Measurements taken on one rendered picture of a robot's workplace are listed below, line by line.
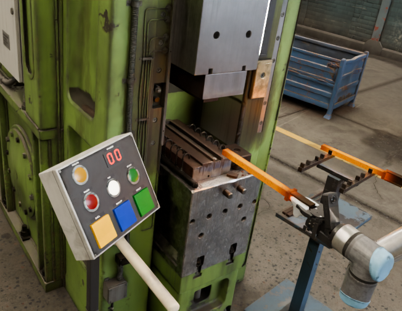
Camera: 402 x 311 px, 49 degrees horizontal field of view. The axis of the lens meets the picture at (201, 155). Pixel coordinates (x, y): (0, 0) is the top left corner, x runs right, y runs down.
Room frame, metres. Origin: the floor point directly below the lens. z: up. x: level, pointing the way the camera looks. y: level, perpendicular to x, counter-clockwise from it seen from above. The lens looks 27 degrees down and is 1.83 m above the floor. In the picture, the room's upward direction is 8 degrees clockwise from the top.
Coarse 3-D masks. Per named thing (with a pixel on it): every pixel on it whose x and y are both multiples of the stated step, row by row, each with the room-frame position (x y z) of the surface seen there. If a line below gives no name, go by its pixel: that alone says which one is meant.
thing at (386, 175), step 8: (336, 152) 1.95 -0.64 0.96; (344, 152) 1.95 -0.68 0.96; (352, 160) 1.89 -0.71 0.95; (360, 160) 1.89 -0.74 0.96; (368, 168) 1.84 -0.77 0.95; (376, 168) 1.82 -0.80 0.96; (384, 176) 1.78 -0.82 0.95; (392, 176) 1.77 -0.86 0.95; (400, 176) 1.75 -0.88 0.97; (400, 184) 1.75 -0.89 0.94
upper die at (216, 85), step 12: (180, 72) 1.67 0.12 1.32; (228, 72) 1.62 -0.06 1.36; (240, 72) 1.66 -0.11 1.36; (180, 84) 1.67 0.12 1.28; (192, 84) 1.61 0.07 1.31; (204, 84) 1.55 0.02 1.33; (216, 84) 1.59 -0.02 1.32; (228, 84) 1.63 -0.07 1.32; (240, 84) 1.67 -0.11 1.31; (204, 96) 1.56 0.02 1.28; (216, 96) 1.59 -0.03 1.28
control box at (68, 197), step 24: (120, 144) 1.27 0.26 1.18; (72, 168) 1.08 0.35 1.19; (96, 168) 1.15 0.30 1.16; (120, 168) 1.22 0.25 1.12; (144, 168) 1.31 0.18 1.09; (48, 192) 1.05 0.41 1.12; (72, 192) 1.04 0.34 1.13; (96, 192) 1.10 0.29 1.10; (120, 192) 1.17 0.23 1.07; (72, 216) 1.01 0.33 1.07; (96, 216) 1.06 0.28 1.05; (144, 216) 1.20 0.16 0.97; (72, 240) 1.01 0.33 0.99
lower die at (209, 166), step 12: (168, 120) 1.95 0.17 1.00; (168, 132) 1.84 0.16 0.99; (192, 132) 1.87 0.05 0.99; (168, 144) 1.73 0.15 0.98; (180, 144) 1.73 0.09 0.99; (192, 144) 1.73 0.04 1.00; (204, 144) 1.74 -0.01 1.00; (168, 156) 1.69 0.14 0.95; (180, 156) 1.64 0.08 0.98; (192, 156) 1.64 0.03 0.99; (204, 156) 1.65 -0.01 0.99; (192, 168) 1.56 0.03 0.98; (204, 168) 1.59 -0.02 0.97; (216, 168) 1.63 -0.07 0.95; (228, 168) 1.67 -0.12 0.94
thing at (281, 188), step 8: (224, 152) 1.59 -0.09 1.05; (232, 152) 1.58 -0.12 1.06; (232, 160) 1.55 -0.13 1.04; (240, 160) 1.52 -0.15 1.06; (248, 168) 1.48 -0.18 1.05; (256, 168) 1.47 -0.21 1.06; (256, 176) 1.44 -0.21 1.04; (264, 176) 1.41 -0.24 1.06; (272, 184) 1.38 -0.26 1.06; (280, 184) 1.37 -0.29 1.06; (280, 192) 1.35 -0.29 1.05; (288, 192) 1.31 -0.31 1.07; (296, 192) 1.32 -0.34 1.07; (288, 200) 1.31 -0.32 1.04; (304, 200) 1.27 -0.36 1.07; (312, 208) 1.25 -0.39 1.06
